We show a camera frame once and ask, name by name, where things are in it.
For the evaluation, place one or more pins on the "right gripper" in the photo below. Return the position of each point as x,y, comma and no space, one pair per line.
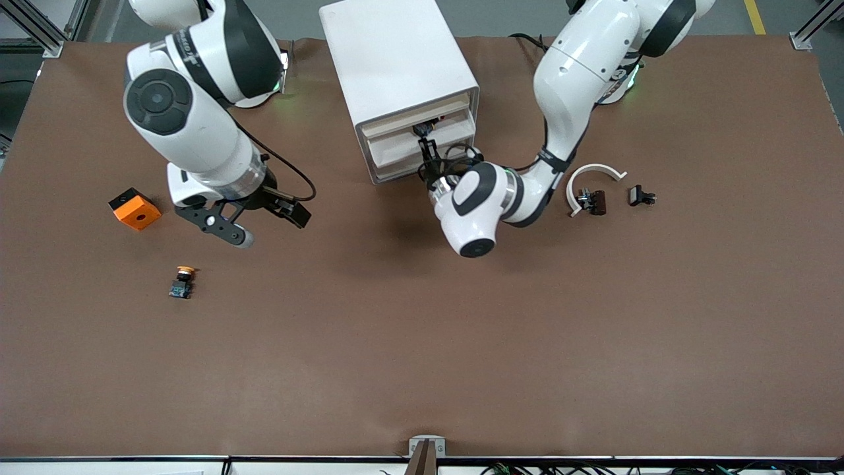
269,196

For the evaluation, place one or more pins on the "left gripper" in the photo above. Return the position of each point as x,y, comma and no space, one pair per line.
431,173

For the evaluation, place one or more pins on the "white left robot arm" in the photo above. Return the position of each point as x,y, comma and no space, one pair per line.
573,72

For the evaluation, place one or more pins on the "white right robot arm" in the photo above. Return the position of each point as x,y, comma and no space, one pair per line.
191,132

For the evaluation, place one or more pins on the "orange-capped button, blue base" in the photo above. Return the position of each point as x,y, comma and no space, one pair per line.
181,288

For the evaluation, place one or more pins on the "orange box with hole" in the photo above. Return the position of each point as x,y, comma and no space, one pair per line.
138,214

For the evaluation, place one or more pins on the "brown electrical component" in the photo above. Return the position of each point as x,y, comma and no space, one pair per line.
598,202

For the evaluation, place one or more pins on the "small black component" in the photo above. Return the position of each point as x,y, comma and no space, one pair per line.
637,195

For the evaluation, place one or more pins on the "yellow floor tape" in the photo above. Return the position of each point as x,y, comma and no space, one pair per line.
755,16

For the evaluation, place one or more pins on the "grey bracket with post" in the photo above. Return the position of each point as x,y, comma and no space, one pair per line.
427,443

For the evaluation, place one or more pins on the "aluminium frame profile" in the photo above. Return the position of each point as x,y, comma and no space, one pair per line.
801,41
53,47

